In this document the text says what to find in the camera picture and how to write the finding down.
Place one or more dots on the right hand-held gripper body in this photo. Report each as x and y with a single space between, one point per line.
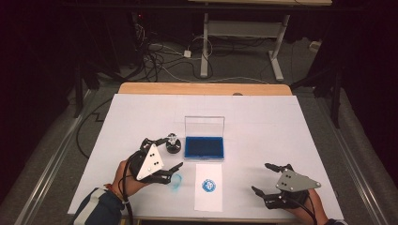
294 184

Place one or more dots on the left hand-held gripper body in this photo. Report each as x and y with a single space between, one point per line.
150 162

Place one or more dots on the black stamp with crystal knob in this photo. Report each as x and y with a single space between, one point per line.
171 138

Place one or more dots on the black round stamp cap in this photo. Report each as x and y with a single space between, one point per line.
174 150

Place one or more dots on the blue ink pad clear case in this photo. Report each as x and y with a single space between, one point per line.
204 147

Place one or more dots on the small white paper sheet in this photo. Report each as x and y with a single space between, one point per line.
208 197

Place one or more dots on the person's right hand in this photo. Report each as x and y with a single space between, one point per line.
313 206

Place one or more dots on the person's left hand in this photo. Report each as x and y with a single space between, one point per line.
125 181

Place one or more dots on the large white table cover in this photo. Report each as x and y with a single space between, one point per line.
256 125

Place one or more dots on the wooden table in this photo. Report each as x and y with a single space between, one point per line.
203 88

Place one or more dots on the black metal stand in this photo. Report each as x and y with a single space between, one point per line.
78 93
336 93

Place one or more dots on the small white power adapter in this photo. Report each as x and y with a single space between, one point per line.
187 53

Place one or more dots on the small white box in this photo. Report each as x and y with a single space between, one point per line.
314 46

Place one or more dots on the grey metal floor rail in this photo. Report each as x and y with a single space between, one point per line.
47 175
356 175

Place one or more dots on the white metal desk frame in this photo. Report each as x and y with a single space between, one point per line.
244 29

